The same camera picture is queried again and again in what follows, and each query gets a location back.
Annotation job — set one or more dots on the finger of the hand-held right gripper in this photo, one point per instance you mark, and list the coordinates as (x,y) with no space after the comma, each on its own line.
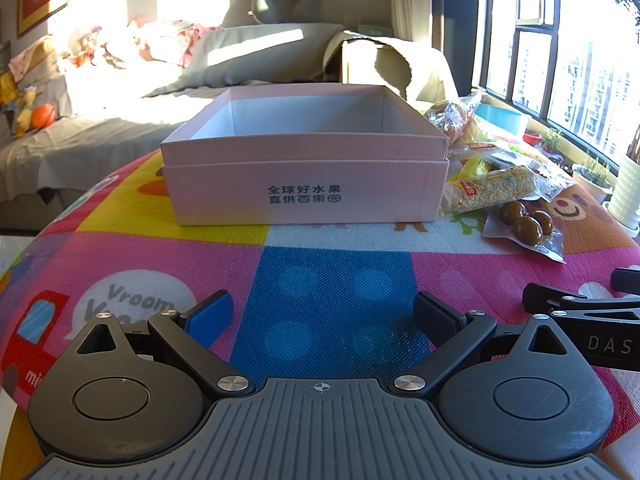
(627,280)
(540,296)

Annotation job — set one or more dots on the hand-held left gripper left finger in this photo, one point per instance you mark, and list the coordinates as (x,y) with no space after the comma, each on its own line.
(210,312)

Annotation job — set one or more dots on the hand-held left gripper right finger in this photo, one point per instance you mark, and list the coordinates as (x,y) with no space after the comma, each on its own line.
(435,317)

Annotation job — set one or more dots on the packet of brown eggs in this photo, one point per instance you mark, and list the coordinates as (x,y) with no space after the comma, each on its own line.
(525,225)

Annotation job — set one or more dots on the sesame bar packet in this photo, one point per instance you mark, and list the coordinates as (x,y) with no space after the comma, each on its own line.
(495,190)

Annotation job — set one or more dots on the clear snack packet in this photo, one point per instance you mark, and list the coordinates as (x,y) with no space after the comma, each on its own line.
(545,175)

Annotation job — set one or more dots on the yellow snack packet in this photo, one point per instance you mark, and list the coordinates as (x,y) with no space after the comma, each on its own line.
(475,167)

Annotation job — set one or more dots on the pink cardboard box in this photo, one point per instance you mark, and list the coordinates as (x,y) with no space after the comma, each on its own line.
(300,175)

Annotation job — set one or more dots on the white planter with grass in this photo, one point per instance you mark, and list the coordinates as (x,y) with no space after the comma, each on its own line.
(592,185)

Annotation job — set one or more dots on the colourful cartoon mat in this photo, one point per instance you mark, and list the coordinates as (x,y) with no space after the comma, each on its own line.
(325,270)

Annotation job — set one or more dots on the small green potted plant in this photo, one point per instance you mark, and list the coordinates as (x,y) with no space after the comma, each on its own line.
(551,142)

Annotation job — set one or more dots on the red flower pot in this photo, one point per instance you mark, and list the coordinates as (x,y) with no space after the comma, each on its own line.
(532,139)

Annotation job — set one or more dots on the blue plastic basin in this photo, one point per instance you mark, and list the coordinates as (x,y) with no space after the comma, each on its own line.
(500,117)

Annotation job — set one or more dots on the grey sofa bed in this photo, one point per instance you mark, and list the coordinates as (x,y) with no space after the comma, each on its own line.
(100,145)

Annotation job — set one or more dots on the beige covered armchair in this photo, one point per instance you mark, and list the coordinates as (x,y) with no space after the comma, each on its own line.
(430,75)

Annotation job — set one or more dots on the orange ball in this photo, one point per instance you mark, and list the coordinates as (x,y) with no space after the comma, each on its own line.
(43,116)

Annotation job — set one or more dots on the grey pillow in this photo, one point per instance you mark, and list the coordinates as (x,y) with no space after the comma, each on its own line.
(250,55)

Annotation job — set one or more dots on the yellow plush toy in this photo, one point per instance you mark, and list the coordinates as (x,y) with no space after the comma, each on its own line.
(26,115)

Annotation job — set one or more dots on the floral blanket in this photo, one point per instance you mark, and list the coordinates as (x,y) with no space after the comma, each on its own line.
(160,40)

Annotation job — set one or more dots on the patterned cushion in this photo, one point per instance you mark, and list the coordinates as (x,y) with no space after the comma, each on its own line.
(30,57)

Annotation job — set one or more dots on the beige curtain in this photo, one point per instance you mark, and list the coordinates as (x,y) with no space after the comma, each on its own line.
(415,0)

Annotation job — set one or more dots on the black window frame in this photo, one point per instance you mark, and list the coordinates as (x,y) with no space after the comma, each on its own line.
(554,85)

